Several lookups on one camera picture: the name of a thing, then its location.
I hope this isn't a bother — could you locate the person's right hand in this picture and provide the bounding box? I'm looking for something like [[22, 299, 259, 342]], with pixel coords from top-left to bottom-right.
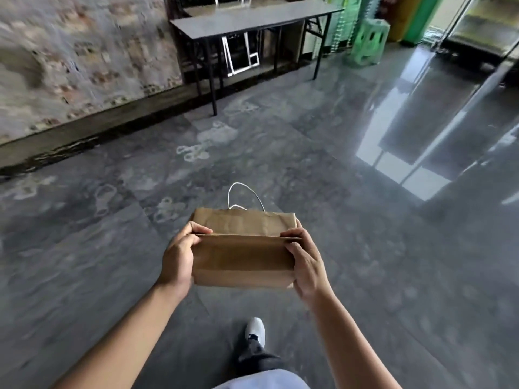
[[281, 218, 333, 309]]

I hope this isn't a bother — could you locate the person's left hand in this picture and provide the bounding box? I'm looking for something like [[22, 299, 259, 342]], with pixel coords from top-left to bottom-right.
[[157, 221, 213, 300]]

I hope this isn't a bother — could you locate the brown paper bag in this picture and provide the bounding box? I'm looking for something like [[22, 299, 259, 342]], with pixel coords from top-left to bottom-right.
[[189, 182, 302, 290]]

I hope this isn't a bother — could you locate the person's right forearm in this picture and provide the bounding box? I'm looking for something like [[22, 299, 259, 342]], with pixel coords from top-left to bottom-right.
[[305, 291, 402, 389]]

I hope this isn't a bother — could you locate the person's left forearm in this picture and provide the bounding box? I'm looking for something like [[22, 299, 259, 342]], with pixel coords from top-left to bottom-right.
[[53, 282, 191, 389]]

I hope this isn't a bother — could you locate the white shoe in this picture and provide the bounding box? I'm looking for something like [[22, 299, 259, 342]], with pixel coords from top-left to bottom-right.
[[245, 317, 266, 350]]

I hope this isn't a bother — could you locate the person's dark trouser leg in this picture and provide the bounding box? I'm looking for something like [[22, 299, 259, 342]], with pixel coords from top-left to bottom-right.
[[235, 338, 286, 378]]

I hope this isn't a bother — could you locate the person's light grey shirt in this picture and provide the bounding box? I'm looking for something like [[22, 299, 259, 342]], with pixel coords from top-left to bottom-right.
[[213, 369, 311, 389]]

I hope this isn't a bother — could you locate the grey folding table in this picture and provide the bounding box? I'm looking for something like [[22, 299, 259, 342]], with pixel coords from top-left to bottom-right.
[[169, 0, 345, 116]]

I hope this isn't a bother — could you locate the green plastic stool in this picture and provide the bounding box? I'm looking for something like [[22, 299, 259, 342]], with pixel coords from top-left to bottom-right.
[[348, 18, 391, 68]]

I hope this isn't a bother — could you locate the stack of green crates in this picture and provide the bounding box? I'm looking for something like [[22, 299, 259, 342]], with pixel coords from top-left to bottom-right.
[[324, 0, 375, 53]]

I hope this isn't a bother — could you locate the yellow green panel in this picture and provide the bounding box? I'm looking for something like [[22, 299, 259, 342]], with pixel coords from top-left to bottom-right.
[[399, 0, 447, 47]]

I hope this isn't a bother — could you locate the glass door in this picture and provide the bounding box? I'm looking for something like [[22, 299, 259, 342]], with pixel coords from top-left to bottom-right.
[[424, 0, 519, 71]]

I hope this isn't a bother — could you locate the white metal frame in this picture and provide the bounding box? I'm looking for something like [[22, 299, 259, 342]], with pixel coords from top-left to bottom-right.
[[221, 31, 261, 76]]

